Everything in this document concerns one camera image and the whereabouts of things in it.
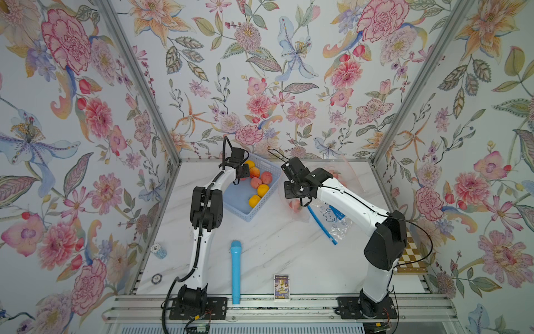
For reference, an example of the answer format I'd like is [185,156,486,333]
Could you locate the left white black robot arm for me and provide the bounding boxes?
[161,139,250,324]

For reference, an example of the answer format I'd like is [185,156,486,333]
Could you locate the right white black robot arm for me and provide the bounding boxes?
[282,158,409,319]

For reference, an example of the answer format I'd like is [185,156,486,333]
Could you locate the yellow peach top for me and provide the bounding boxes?
[245,160,255,169]

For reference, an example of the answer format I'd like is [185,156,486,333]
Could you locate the wooden chessboard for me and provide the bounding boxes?
[396,232,428,274]

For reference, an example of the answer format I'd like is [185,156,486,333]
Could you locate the yellow peach front centre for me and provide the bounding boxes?
[257,185,270,198]

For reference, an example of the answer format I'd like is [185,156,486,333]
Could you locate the clear blue zip-top bag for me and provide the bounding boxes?
[307,200,353,245]

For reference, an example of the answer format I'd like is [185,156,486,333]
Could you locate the single poker chip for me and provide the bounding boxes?
[151,274,163,285]

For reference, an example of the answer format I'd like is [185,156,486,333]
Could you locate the yellow peach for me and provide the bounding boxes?
[245,160,255,169]
[257,185,270,198]

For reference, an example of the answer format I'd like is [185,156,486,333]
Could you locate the blue patterned poker chip stack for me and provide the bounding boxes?
[150,244,167,260]

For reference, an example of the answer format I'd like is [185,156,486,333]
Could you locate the light blue toy microphone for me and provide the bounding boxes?
[230,240,242,305]

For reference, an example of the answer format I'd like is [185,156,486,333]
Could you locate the pink peach centre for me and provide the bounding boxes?
[250,178,263,189]

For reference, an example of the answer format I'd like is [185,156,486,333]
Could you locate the blue perforated plastic basket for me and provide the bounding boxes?
[223,154,282,222]

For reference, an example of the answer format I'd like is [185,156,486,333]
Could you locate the small purple card box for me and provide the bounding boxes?
[274,274,291,301]

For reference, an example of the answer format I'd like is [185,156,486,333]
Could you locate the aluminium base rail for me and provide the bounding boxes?
[102,294,458,324]

